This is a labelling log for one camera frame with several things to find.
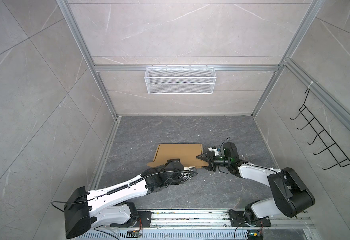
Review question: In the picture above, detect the aluminium frame post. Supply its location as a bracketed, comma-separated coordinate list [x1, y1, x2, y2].
[57, 0, 118, 120]
[251, 0, 325, 118]

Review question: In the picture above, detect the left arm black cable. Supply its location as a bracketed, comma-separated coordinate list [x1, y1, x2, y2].
[51, 169, 198, 214]

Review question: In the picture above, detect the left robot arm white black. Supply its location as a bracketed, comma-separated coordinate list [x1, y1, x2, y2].
[63, 159, 197, 239]

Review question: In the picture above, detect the white wire mesh basket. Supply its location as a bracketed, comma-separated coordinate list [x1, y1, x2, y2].
[145, 67, 217, 95]

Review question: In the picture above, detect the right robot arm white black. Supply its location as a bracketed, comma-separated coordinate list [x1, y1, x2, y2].
[196, 142, 316, 223]

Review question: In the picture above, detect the black wire hook rack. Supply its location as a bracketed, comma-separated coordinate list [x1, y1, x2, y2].
[290, 89, 350, 171]

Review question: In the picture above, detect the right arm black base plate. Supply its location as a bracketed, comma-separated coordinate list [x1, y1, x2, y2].
[228, 209, 271, 227]

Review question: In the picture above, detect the aluminium frame post left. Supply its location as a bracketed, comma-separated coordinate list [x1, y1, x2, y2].
[57, 0, 118, 120]

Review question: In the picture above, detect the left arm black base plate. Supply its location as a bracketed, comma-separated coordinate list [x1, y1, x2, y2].
[110, 211, 152, 228]

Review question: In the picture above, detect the aluminium mounting rail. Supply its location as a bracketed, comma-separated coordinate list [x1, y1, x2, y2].
[78, 210, 320, 240]

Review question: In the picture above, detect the aluminium frame post right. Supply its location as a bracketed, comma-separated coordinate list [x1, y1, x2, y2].
[251, 0, 325, 118]

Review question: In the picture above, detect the brown cardboard box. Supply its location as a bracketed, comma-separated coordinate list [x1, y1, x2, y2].
[147, 144, 208, 169]

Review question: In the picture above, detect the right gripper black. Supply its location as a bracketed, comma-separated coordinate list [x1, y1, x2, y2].
[197, 151, 231, 172]

